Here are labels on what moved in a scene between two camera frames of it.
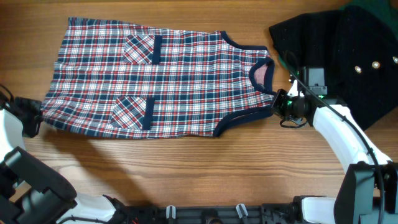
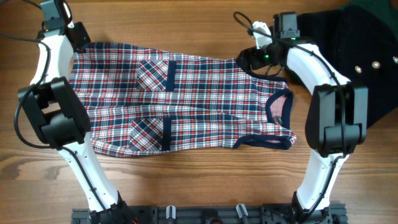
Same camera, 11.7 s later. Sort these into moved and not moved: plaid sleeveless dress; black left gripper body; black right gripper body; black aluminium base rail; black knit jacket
Moved: plaid sleeveless dress; black left gripper body; black right gripper body
Not moved: black aluminium base rail; black knit jacket
